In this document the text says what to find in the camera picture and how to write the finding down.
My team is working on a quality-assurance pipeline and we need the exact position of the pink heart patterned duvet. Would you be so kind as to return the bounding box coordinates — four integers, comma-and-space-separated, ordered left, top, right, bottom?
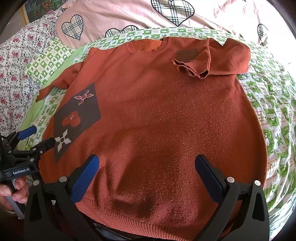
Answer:
55, 0, 273, 49

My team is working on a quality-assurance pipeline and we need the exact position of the landscape painting on wall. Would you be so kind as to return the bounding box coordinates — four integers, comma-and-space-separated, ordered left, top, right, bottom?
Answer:
21, 0, 67, 25

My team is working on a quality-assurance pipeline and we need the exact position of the floral pink white quilt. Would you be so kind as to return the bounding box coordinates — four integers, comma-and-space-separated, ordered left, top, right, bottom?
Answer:
0, 9, 62, 136

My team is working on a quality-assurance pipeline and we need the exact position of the rust orange knit sweater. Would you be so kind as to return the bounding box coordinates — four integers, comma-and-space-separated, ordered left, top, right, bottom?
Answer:
38, 37, 267, 240

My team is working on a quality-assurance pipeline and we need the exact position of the person's left hand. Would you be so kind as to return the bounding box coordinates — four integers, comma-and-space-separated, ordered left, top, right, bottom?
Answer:
0, 177, 29, 211

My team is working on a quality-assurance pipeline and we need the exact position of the green frog patterned blanket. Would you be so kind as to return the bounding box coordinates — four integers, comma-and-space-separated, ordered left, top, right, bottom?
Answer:
17, 27, 296, 240

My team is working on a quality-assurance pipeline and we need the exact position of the small green checkered pillow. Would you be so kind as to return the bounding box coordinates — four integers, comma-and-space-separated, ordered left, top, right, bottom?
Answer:
24, 37, 74, 86

